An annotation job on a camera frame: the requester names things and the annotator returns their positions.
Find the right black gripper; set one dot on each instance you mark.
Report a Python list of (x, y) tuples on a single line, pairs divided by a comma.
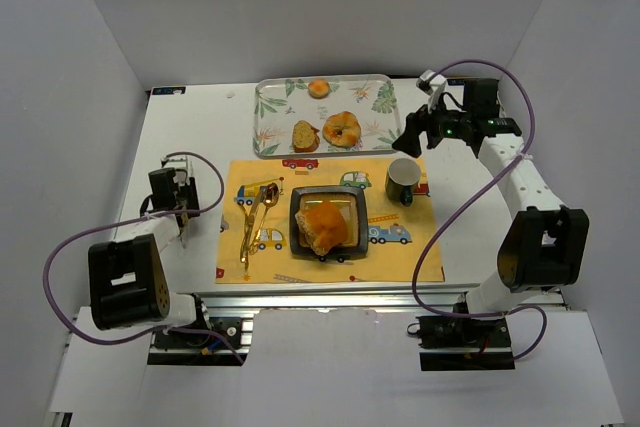
[(430, 126)]

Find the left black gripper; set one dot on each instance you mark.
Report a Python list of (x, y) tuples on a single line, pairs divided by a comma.
[(185, 209)]

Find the large orange muffin bread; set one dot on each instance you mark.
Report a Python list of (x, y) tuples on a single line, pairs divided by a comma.
[(323, 227)]

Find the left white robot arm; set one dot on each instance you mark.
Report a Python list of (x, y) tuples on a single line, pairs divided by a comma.
[(127, 282)]

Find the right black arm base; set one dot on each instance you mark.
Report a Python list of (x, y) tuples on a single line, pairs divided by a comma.
[(458, 345)]

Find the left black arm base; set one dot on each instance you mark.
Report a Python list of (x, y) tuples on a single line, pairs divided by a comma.
[(195, 350)]

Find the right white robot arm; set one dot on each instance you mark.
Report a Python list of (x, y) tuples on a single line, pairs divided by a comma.
[(545, 243)]

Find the orange twisted bagel bread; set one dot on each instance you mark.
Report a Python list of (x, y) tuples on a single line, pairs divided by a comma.
[(342, 130)]

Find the sliced bread piece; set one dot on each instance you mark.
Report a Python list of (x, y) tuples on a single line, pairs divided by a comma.
[(305, 138)]

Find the green mug white inside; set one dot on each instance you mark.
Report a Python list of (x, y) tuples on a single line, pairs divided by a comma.
[(402, 178)]

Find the square black brown plate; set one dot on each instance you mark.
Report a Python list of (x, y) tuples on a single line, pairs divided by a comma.
[(352, 205)]

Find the gold spoon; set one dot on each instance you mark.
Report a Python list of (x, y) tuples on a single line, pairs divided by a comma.
[(271, 198)]

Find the small round bun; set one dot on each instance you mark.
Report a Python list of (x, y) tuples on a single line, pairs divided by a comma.
[(319, 88)]

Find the yellow vehicle print placemat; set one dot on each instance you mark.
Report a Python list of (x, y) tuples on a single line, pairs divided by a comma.
[(396, 234)]

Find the white floral serving tray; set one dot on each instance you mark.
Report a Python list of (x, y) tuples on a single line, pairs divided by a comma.
[(281, 103)]

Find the gold fork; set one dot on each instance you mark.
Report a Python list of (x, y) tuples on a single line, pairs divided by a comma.
[(250, 215)]

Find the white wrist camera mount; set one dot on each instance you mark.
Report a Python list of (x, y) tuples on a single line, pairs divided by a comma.
[(433, 85)]

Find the aluminium frame rail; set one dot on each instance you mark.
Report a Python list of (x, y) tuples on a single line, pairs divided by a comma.
[(377, 296)]

